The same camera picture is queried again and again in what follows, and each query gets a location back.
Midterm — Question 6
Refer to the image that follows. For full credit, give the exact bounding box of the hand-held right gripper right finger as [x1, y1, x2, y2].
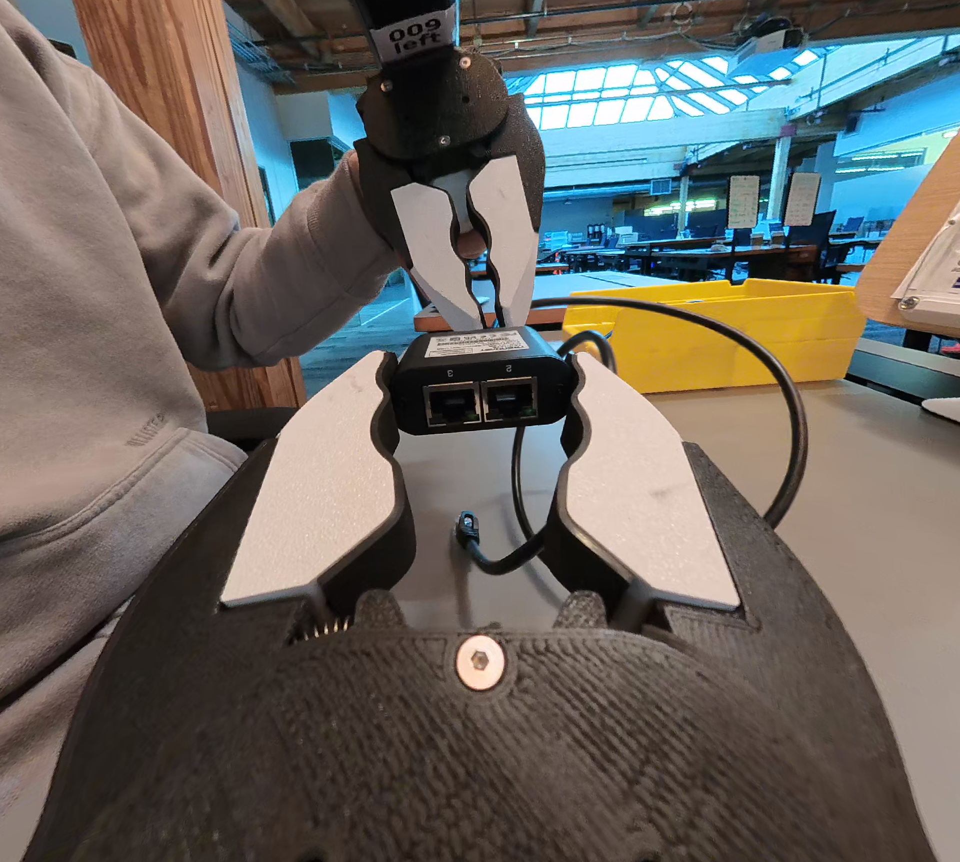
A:
[543, 351, 744, 612]

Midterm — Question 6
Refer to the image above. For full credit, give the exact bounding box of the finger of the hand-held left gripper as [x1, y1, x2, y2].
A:
[388, 180, 483, 331]
[466, 153, 543, 332]

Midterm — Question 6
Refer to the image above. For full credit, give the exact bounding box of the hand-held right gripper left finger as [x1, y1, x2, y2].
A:
[219, 350, 419, 610]

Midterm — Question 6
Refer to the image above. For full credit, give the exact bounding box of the black network adapter box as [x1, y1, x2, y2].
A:
[390, 326, 579, 437]

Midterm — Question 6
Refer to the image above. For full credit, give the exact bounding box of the black network cable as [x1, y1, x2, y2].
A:
[453, 294, 810, 576]

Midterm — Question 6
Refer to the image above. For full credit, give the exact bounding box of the person's left forearm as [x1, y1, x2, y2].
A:
[180, 153, 408, 372]

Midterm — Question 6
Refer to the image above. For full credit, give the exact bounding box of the grey desk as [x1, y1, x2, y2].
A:
[393, 371, 960, 862]

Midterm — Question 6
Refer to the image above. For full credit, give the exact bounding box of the yellow plastic bin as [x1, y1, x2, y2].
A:
[561, 279, 867, 394]

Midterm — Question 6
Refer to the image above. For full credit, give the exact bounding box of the row of office desks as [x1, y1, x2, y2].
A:
[540, 225, 886, 287]

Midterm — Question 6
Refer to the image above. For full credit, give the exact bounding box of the white whiteboard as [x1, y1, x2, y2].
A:
[726, 174, 761, 230]
[783, 171, 823, 228]

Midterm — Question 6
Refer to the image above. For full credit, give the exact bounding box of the person's grey hoodie torso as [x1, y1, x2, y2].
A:
[0, 0, 252, 862]

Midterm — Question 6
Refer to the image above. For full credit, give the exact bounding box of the wooden pillar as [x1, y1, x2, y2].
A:
[71, 0, 309, 413]

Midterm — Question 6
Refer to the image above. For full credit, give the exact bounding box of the ceiling projector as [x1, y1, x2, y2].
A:
[738, 15, 808, 58]

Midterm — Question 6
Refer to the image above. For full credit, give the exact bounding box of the wooden document board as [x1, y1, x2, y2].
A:
[855, 135, 960, 338]

